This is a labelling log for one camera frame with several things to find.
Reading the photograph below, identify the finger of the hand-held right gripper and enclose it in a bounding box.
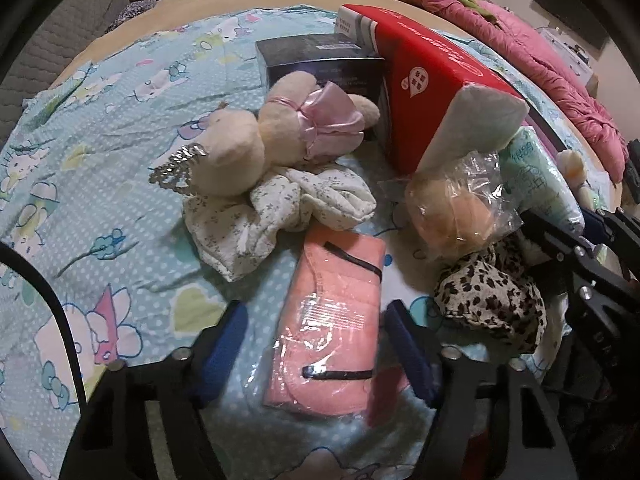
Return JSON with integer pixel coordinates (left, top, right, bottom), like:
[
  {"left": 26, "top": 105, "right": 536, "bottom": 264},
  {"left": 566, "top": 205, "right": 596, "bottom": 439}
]
[
  {"left": 582, "top": 207, "right": 640, "bottom": 281},
  {"left": 522, "top": 210, "right": 640, "bottom": 341}
]

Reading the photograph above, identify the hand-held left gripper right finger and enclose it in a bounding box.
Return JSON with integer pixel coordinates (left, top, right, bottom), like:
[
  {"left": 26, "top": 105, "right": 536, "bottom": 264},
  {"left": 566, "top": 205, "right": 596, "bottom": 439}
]
[{"left": 382, "top": 300, "right": 581, "bottom": 480}]

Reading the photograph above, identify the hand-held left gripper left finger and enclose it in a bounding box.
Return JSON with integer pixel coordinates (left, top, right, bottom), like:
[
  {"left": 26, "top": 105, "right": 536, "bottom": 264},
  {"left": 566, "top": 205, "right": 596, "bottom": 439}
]
[{"left": 60, "top": 300, "right": 248, "bottom": 480}]

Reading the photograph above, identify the cream plush bear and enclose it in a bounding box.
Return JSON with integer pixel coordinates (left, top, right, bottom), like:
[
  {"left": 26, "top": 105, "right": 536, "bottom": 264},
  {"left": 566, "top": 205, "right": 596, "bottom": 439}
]
[{"left": 556, "top": 150, "right": 591, "bottom": 196}]

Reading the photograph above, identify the green printed tissue pack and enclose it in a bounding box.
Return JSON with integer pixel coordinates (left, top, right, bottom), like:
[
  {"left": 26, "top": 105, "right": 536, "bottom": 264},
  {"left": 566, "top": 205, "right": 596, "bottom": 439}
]
[{"left": 500, "top": 127, "right": 585, "bottom": 233}]

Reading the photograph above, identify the pink towel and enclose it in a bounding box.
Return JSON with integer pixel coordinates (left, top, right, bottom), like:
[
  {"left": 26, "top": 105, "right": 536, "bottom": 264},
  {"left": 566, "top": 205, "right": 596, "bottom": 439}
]
[{"left": 245, "top": 225, "right": 408, "bottom": 418}]

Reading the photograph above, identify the leopard print cloth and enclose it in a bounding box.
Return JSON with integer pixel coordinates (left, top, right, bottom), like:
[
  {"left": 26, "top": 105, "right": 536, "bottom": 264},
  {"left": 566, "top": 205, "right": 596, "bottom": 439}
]
[{"left": 434, "top": 247, "right": 547, "bottom": 356}]

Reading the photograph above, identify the white floral cloth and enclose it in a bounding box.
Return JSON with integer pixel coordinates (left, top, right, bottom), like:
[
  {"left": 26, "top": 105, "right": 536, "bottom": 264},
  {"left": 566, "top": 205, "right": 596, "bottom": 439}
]
[{"left": 182, "top": 166, "right": 377, "bottom": 282}]

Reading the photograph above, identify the peach puff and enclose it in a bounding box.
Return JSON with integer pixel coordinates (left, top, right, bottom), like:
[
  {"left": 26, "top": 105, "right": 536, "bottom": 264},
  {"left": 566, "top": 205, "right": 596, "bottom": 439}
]
[{"left": 377, "top": 152, "right": 523, "bottom": 263}]

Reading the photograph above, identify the beige plush rabbit with crown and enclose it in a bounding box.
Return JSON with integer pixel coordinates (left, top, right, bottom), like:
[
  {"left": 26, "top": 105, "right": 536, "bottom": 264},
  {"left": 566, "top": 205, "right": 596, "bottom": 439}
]
[{"left": 148, "top": 71, "right": 381, "bottom": 196}]

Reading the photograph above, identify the pink quilt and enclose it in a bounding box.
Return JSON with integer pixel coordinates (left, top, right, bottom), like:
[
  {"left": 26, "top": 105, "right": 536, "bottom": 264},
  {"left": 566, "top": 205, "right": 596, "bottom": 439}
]
[{"left": 361, "top": 0, "right": 628, "bottom": 181}]

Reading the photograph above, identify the white drawer cabinet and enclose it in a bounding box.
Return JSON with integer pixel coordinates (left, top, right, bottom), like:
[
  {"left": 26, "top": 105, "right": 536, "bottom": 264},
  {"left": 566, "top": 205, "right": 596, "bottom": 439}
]
[{"left": 537, "top": 25, "right": 598, "bottom": 93}]

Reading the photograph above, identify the red tissue box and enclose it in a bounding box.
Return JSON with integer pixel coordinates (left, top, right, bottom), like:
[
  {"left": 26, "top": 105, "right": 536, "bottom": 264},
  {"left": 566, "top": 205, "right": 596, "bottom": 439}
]
[{"left": 336, "top": 4, "right": 530, "bottom": 175}]

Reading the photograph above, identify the blue cartoon cat printed blanket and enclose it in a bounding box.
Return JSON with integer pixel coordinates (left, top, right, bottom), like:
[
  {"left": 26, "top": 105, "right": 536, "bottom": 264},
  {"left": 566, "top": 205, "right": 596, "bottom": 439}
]
[{"left": 0, "top": 5, "right": 621, "bottom": 480}]

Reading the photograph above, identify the black cardboard box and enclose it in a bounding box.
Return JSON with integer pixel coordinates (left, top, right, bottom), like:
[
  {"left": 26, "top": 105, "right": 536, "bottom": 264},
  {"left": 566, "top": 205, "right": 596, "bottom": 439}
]
[{"left": 255, "top": 34, "right": 388, "bottom": 141}]

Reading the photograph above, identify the dark patterned cloth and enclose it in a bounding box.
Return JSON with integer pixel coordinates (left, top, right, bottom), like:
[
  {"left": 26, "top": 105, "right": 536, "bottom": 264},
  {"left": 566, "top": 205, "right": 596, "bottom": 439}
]
[{"left": 105, "top": 0, "right": 161, "bottom": 33}]

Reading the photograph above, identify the grey quilted headboard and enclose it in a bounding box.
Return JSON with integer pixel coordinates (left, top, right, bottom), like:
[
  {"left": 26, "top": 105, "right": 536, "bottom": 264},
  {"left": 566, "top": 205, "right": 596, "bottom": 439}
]
[{"left": 0, "top": 0, "right": 128, "bottom": 111}]

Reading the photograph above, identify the black cable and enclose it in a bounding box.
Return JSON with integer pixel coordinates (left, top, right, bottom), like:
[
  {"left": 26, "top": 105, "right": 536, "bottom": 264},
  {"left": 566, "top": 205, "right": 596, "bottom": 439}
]
[{"left": 0, "top": 242, "right": 88, "bottom": 411}]

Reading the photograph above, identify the black wall television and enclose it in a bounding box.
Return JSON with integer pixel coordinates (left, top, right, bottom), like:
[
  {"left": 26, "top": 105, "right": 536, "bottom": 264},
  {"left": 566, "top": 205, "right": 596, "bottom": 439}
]
[{"left": 531, "top": 0, "right": 608, "bottom": 51}]

